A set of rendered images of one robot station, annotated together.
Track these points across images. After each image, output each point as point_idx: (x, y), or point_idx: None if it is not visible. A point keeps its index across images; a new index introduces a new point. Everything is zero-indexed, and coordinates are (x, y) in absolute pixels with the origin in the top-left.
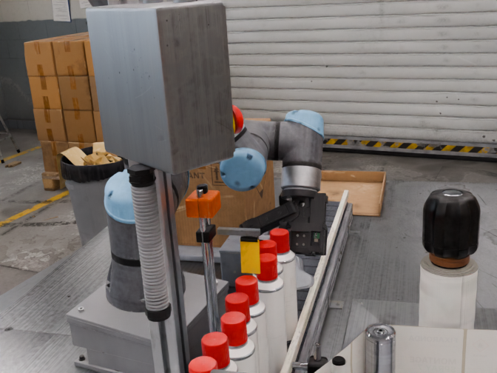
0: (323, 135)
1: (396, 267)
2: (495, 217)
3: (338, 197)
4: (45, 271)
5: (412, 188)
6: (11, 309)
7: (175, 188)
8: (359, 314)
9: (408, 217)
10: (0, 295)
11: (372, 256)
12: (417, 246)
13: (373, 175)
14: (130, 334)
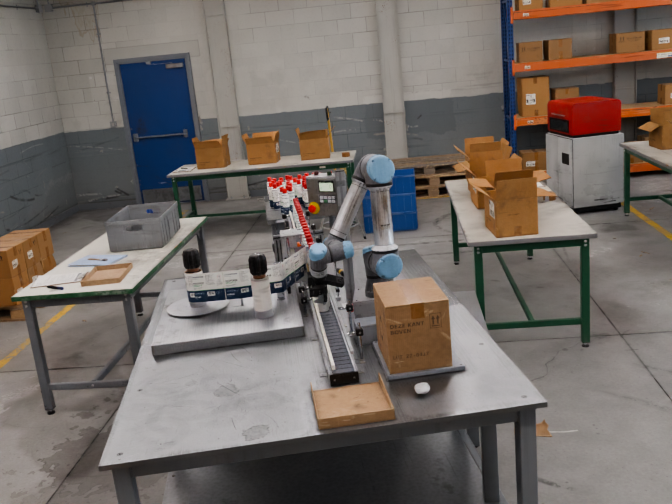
0: (309, 256)
1: (290, 360)
2: (228, 406)
3: (352, 402)
4: (482, 322)
5: (292, 427)
6: (463, 309)
7: (369, 259)
8: (298, 321)
9: (290, 394)
10: (481, 311)
11: (306, 363)
12: (281, 374)
13: (330, 420)
14: None
